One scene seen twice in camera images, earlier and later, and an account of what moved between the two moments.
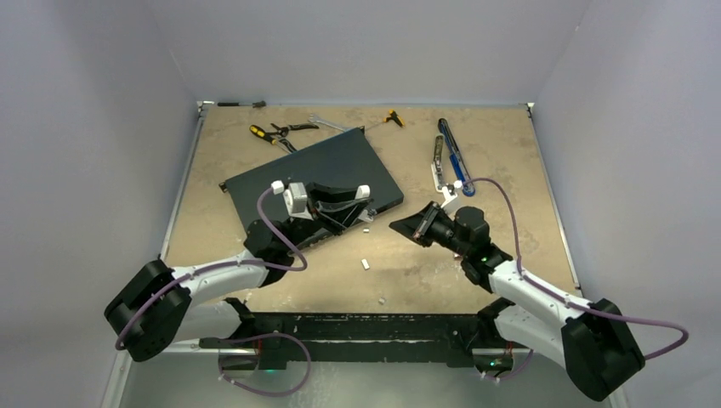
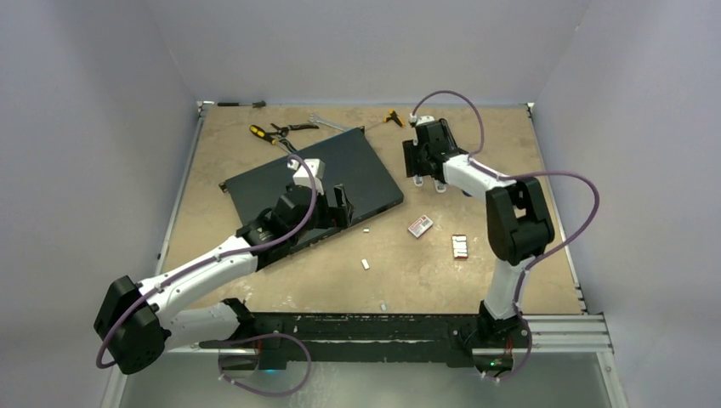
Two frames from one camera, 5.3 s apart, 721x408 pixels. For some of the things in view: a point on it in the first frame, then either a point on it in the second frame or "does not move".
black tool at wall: [255, 104] does not move
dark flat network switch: [348, 159] does not move
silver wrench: [314, 118] does not move
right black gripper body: [436, 228] → [415, 158]
